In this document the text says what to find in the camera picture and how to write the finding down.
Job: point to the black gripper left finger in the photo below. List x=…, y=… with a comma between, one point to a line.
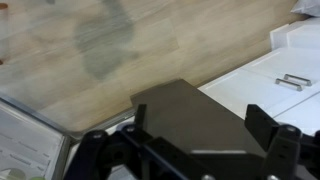
x=91, y=150

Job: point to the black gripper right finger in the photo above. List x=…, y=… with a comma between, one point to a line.
x=283, y=150

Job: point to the open stainless fridge door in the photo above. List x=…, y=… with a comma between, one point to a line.
x=26, y=140

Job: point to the stainless steel fridge body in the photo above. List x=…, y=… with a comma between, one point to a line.
x=186, y=116

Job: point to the white base cabinet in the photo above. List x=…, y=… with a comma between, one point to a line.
x=260, y=76

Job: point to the white plastic bag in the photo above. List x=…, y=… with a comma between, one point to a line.
x=308, y=6

